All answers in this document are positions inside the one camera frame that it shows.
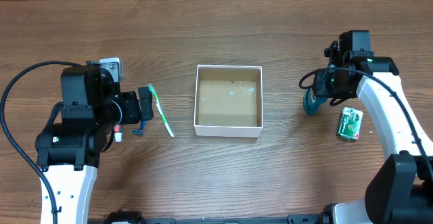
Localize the green white toothbrush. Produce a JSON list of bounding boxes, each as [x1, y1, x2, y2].
[[147, 83, 175, 138]]

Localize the teal mouthwash bottle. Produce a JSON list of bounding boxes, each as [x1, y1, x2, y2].
[[303, 89, 327, 115]]

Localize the green soap packet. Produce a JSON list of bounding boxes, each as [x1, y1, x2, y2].
[[337, 107, 363, 140]]

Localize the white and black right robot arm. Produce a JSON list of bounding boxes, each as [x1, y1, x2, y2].
[[303, 30, 432, 223]]

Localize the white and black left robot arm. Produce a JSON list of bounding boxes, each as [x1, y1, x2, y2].
[[35, 64, 153, 223]]

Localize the Colgate toothpaste tube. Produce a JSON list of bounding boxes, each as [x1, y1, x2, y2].
[[114, 125, 122, 143]]

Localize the white cardboard box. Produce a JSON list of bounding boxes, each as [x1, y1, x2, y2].
[[193, 65, 264, 138]]

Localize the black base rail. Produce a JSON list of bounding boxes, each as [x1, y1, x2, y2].
[[88, 210, 330, 224]]

